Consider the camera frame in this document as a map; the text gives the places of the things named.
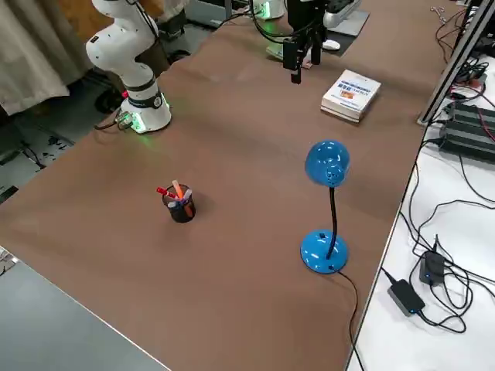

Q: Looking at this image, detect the orange pen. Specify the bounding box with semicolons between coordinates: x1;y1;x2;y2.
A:
172;179;194;217

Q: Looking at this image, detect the grey side table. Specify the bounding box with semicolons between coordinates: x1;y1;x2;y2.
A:
0;247;171;371

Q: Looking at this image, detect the silver laptop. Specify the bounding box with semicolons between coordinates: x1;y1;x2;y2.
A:
323;5;371;39

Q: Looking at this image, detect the grey finned power supply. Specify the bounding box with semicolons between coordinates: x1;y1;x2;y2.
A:
448;100;495;134
439;119;495;163

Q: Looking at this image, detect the blue desk lamp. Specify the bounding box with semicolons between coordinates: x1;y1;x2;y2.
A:
300;139;353;275

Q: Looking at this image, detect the black power adapter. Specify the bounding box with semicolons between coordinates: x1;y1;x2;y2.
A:
387;278;426;318

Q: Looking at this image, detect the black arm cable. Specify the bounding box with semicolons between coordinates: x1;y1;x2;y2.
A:
127;0;160;43

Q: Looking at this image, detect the black lamp cable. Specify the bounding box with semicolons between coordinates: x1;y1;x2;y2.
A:
335;269;367;371

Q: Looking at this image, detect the aluminium frame post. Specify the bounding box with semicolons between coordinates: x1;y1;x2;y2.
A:
416;0;495;127

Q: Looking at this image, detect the beige curtain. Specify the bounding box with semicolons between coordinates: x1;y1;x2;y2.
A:
0;0;97;117

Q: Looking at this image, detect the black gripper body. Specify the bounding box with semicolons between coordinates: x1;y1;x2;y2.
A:
288;0;326;38

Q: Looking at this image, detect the black mesh pen holder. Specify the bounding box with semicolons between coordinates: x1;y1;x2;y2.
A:
162;191;197;224

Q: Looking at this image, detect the black mouse mat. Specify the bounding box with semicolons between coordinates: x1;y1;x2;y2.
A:
323;36;356;58

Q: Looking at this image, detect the small black hub box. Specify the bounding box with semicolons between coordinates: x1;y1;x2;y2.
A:
419;250;446;287

